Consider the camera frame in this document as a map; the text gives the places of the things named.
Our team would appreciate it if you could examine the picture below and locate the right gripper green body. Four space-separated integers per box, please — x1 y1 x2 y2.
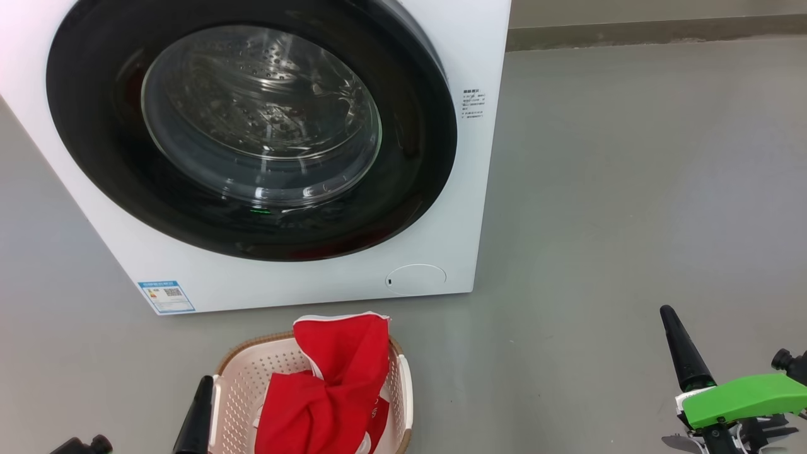
676 373 807 454

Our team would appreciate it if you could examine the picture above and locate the red garment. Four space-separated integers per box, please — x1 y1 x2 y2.
254 311 392 454

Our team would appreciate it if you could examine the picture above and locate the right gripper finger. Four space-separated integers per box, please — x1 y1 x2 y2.
659 305 717 393

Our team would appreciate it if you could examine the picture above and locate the round drain filter cover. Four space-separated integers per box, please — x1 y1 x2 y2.
385 264 448 294

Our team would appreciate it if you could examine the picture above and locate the white front-load washing machine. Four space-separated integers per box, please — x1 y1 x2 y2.
0 0 513 316

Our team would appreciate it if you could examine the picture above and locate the cream perforated laundry basket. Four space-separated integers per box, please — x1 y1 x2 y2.
208 331 414 454

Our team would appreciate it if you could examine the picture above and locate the dark round glass machine door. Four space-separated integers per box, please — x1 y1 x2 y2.
45 0 458 262

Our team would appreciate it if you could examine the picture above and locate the blue energy label sticker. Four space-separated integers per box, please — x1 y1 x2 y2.
137 281 196 315

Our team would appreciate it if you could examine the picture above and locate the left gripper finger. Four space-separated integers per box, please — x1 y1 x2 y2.
173 375 215 454

